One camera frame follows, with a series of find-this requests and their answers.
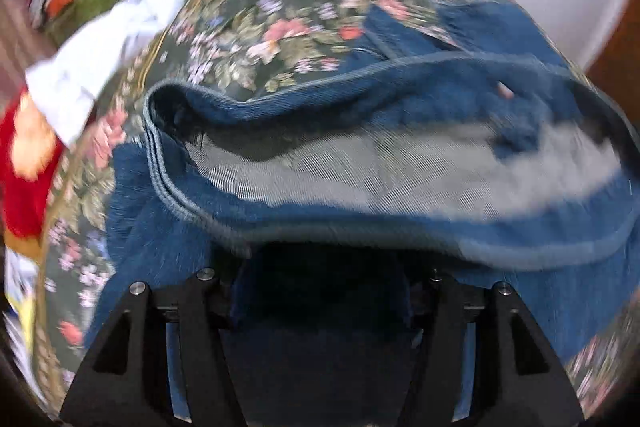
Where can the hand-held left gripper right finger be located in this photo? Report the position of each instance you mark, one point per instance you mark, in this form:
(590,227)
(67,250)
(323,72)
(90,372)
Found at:
(445,332)

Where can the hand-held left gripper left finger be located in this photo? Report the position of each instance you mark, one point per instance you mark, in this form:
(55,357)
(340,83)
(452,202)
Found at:
(200,332)

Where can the blue denim jacket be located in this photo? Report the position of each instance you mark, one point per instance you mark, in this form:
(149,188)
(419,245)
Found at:
(300,107)

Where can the colourful printed cloth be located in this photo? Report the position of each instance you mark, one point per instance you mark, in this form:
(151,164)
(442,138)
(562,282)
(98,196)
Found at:
(17,302)

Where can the red and yellow garment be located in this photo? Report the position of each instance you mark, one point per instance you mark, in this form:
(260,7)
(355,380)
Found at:
(25,187)

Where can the white shirt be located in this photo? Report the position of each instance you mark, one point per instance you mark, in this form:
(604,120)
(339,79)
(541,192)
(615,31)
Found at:
(100,52)

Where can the floral blanket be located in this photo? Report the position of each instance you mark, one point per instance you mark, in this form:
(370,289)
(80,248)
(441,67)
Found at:
(260,7)

